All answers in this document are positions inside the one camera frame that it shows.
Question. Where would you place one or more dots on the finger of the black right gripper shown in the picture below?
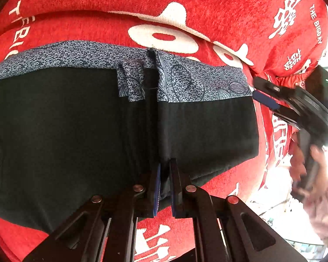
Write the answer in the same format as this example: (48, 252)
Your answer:
(264, 88)
(290, 113)

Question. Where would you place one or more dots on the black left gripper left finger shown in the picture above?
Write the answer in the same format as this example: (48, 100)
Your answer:
(121, 216)

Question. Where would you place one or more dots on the black pants with patterned lining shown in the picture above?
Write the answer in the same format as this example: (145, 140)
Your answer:
(81, 118)

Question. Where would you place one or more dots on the red bedspread with white lettering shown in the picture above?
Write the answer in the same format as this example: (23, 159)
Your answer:
(281, 41)

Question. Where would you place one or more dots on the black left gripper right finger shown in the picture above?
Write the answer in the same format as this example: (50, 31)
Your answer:
(191, 201)

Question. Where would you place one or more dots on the person's right hand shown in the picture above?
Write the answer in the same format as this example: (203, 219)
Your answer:
(297, 169)

